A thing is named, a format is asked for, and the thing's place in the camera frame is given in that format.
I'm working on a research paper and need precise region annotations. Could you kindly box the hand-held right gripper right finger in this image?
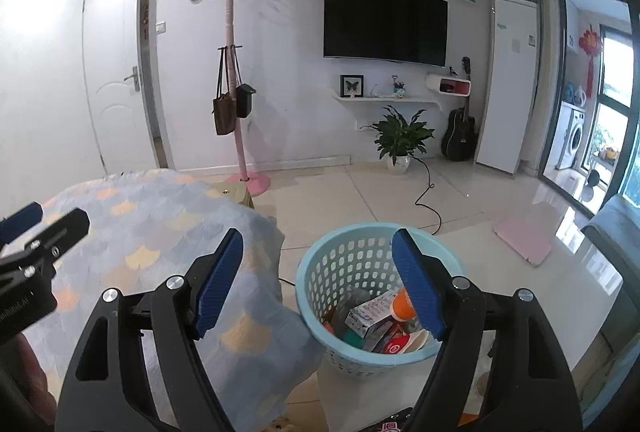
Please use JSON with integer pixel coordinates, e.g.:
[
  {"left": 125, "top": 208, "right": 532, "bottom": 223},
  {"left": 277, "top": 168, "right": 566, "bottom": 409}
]
[{"left": 391, "top": 227, "right": 583, "bottom": 432}]

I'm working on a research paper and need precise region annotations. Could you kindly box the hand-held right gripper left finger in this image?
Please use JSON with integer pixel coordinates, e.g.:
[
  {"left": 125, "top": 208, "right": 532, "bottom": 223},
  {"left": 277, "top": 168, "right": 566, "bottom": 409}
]
[{"left": 54, "top": 227, "right": 246, "bottom": 432}]

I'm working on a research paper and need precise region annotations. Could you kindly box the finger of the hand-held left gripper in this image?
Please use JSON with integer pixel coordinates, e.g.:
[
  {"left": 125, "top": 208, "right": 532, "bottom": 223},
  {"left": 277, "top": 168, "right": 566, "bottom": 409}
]
[
  {"left": 0, "top": 208, "right": 91, "bottom": 283},
  {"left": 0, "top": 201, "right": 43, "bottom": 245}
]

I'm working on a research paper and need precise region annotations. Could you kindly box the white toothpaste box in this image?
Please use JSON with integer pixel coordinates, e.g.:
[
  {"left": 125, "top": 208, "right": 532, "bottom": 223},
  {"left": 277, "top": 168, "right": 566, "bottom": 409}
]
[{"left": 345, "top": 289, "right": 401, "bottom": 338}]

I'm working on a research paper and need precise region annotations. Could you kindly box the light blue plastic basket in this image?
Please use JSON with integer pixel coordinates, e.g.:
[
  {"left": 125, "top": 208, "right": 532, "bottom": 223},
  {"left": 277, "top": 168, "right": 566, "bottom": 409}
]
[{"left": 295, "top": 222, "right": 468, "bottom": 380}]

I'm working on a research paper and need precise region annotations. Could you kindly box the person's left forearm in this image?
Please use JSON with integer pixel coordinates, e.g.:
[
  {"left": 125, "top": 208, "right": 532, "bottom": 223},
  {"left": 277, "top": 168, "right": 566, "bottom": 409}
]
[{"left": 0, "top": 332, "right": 57, "bottom": 432}]

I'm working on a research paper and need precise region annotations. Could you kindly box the red white packet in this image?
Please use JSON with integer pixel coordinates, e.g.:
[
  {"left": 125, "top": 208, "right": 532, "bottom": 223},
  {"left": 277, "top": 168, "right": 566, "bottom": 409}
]
[{"left": 382, "top": 329, "right": 431, "bottom": 355}]

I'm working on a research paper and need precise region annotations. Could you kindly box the beige stool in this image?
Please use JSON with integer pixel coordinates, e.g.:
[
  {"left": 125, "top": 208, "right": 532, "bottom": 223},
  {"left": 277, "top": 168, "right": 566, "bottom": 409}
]
[{"left": 207, "top": 182, "right": 256, "bottom": 213}]

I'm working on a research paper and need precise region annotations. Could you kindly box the pink flat board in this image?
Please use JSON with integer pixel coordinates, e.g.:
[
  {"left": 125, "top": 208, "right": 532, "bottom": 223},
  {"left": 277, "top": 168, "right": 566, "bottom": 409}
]
[{"left": 492, "top": 203, "right": 558, "bottom": 268}]

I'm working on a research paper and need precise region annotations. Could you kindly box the dark printed packet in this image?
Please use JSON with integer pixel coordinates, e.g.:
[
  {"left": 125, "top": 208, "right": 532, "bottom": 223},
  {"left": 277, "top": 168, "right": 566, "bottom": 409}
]
[{"left": 370, "top": 407, "right": 416, "bottom": 432}]

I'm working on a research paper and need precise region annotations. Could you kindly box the green potted plant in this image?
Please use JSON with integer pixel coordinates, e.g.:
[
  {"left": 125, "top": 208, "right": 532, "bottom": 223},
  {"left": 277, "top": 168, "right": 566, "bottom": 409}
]
[{"left": 360, "top": 106, "right": 436, "bottom": 175}]

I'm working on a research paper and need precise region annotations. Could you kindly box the black guitar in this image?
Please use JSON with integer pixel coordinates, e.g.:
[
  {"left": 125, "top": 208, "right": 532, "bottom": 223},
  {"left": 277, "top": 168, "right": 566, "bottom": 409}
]
[{"left": 441, "top": 57, "right": 478, "bottom": 162}]

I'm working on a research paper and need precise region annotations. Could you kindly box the white door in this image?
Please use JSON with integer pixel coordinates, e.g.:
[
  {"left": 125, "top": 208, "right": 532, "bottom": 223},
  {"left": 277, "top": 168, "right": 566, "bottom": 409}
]
[{"left": 82, "top": 0, "right": 168, "bottom": 175}]

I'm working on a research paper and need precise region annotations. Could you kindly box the brown tote bag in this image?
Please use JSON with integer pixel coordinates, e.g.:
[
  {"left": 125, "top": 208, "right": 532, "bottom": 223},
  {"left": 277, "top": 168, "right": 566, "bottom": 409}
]
[{"left": 212, "top": 46, "right": 236, "bottom": 136}]

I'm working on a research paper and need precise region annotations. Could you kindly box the black small bag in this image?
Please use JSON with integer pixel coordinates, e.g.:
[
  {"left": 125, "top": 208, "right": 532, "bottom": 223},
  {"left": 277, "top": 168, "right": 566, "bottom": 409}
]
[{"left": 231, "top": 46, "right": 257, "bottom": 119}]

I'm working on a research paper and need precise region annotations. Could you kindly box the grey sofa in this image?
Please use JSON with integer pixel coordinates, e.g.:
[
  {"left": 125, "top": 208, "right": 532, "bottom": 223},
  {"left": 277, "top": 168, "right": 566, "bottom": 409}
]
[{"left": 580, "top": 195, "right": 640, "bottom": 363}]

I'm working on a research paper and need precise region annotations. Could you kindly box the white red oval shelf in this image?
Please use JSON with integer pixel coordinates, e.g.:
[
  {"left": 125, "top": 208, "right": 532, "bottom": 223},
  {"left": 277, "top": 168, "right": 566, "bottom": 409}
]
[{"left": 425, "top": 73, "right": 472, "bottom": 97}]

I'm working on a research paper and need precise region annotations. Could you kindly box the framed butterfly picture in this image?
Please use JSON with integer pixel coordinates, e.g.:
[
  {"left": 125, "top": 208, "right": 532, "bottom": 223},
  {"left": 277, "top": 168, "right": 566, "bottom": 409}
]
[{"left": 340, "top": 75, "right": 365, "bottom": 98}]

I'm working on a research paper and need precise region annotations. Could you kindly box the white washing machine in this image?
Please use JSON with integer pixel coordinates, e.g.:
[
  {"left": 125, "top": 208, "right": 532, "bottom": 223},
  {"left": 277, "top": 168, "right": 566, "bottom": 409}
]
[{"left": 555, "top": 102, "right": 588, "bottom": 170}]

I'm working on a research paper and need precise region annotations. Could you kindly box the pink coat rack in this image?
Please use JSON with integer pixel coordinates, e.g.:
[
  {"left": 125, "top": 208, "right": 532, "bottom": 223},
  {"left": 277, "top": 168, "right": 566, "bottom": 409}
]
[{"left": 217, "top": 0, "right": 272, "bottom": 197}]

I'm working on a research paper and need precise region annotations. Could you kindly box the white refrigerator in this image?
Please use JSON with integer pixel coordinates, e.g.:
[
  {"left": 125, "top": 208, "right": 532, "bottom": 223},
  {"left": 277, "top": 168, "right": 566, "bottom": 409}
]
[{"left": 475, "top": 0, "right": 541, "bottom": 175}]

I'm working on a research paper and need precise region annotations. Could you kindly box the glass sliding door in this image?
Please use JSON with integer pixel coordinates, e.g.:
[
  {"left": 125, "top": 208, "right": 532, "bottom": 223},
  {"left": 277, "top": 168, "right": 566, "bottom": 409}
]
[{"left": 537, "top": 0, "right": 640, "bottom": 218}]

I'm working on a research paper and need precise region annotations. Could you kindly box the black flat television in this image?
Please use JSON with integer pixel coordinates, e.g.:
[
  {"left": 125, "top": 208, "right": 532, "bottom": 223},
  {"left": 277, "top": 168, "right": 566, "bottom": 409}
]
[{"left": 323, "top": 0, "right": 449, "bottom": 68}]

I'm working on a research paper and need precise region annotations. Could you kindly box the red knot ornament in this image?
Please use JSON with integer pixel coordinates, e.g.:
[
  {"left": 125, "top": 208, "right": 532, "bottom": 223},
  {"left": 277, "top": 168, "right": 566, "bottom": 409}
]
[{"left": 579, "top": 25, "right": 603, "bottom": 98}]

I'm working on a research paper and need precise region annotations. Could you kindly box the black floor cable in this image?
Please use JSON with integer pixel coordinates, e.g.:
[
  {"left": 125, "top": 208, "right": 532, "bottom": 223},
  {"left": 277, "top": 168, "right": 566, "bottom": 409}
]
[{"left": 410, "top": 157, "right": 443, "bottom": 233}]

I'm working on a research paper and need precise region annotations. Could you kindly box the low white wall shelf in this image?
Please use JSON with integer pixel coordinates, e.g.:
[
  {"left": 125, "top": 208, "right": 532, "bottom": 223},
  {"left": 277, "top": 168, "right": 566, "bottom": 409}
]
[{"left": 332, "top": 93, "right": 443, "bottom": 110}]

